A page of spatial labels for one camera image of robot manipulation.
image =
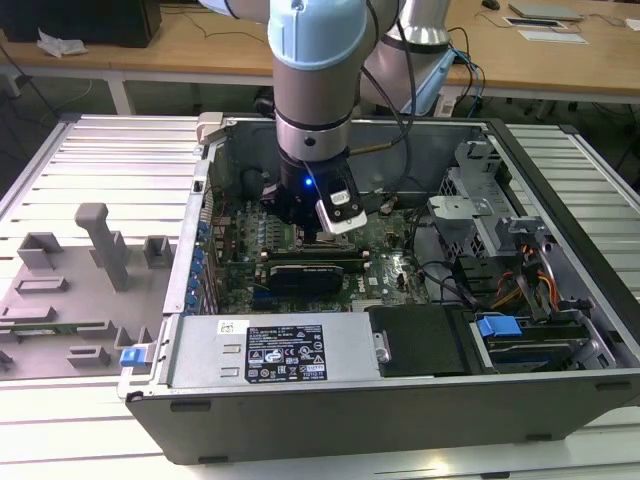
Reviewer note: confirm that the silver green CPU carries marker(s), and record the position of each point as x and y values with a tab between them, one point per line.
331	241

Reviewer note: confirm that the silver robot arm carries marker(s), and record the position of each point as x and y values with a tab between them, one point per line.
310	115

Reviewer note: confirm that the blue slot clip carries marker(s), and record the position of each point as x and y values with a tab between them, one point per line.
196	270
192	286
203	229
198	256
190	301

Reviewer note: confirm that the blue expansion slot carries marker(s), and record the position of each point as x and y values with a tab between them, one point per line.
265	301

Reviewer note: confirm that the black drive cover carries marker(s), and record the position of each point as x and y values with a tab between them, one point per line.
420	340

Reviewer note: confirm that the black RAM stick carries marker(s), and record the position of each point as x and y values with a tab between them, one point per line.
310	260

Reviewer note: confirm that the black graphics card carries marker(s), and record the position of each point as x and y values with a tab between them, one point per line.
305	282

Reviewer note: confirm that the green motherboard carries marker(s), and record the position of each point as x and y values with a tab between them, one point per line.
380	240

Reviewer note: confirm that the grey case latch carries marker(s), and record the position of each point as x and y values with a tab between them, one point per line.
210	125

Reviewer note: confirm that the metal disk bay cage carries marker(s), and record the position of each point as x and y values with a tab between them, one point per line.
460	220

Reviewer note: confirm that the silver power supply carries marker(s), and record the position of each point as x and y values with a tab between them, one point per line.
210	350

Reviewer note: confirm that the pale blue teach pendant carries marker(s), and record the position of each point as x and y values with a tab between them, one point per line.
430	80

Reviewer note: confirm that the wooden desk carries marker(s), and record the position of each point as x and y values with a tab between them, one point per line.
150	50
550	65

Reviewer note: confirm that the black grey PC case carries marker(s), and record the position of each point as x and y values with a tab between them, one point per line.
300	425

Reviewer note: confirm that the blue case latch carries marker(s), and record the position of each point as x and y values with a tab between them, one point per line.
131	357

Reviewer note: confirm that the grey parts rack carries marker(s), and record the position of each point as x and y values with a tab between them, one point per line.
75	300

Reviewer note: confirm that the hard disk in blue carrier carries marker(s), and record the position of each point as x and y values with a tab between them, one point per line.
497	330

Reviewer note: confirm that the black computer mouse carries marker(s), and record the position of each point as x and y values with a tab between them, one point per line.
491	4

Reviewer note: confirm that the white crumpled cloth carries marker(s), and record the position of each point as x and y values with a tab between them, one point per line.
60	45

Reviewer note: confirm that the green RAM stick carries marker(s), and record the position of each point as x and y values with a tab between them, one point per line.
45	330

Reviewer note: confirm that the black computer tower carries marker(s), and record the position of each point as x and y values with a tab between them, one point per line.
75	20

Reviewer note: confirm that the white black strip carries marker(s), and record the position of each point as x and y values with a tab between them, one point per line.
535	22

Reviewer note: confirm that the white paper sheet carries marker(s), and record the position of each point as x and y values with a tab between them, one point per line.
552	37

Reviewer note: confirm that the silver laptop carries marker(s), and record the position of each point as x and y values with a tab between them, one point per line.
545	11

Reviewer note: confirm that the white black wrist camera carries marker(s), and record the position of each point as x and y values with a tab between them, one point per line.
342	205

